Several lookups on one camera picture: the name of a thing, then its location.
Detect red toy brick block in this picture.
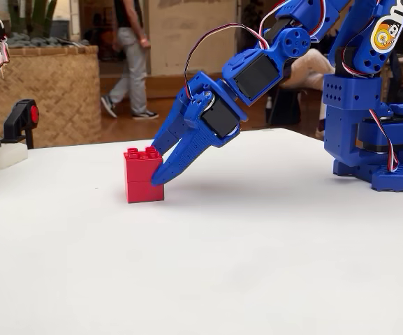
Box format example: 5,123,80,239
123,146,166,204

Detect person in light jeans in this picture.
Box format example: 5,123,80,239
100,0,160,121

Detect seated person in white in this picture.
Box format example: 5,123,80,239
279,47,337,92

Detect woven wicker planter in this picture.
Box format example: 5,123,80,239
0,45,103,149

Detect grey stones in planter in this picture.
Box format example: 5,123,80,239
5,32,91,49

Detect black clamp with red knob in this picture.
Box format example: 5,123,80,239
1,98,41,150

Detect green plant stems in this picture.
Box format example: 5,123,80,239
7,0,59,38

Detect orange and white sticker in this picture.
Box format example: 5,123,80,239
371,0,403,50

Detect red white black gripper cable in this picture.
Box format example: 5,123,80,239
184,22,270,102

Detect red white black base cable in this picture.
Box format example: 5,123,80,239
368,108,400,174

